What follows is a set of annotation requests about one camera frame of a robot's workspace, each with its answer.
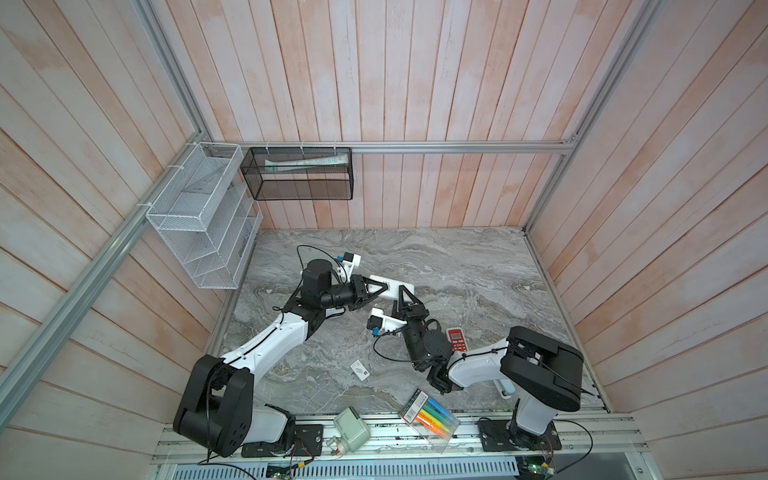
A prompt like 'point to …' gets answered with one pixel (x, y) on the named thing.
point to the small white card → (360, 370)
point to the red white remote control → (457, 339)
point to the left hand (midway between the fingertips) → (387, 294)
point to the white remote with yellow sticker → (392, 290)
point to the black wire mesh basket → (306, 173)
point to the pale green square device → (352, 428)
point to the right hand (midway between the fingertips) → (406, 287)
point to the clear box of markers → (430, 420)
